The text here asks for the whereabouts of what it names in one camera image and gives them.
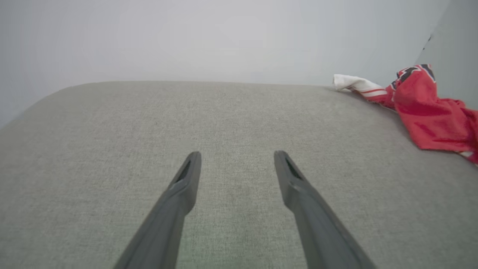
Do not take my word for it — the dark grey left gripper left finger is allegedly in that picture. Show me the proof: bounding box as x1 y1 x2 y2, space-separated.
113 151 202 269

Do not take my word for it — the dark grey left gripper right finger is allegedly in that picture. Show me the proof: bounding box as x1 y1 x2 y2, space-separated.
274 150 377 269

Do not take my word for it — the red and white garment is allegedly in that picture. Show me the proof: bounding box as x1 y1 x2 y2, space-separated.
332 64 478 165

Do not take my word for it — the grey fabric sofa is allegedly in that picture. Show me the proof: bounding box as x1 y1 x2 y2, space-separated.
0 80 478 269

